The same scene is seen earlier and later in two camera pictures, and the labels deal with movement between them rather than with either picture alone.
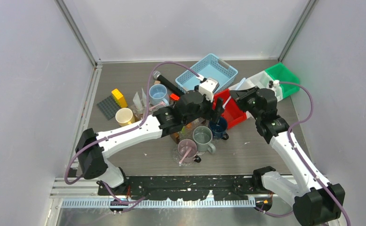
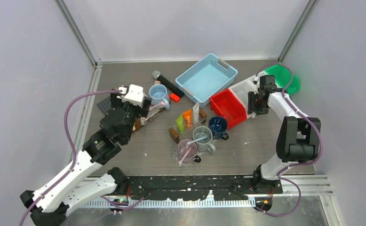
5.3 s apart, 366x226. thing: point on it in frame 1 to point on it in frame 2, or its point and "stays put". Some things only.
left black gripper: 210,112 to 141,111
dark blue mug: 218,126 stays put
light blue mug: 157,93 stays put
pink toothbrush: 187,151 stays put
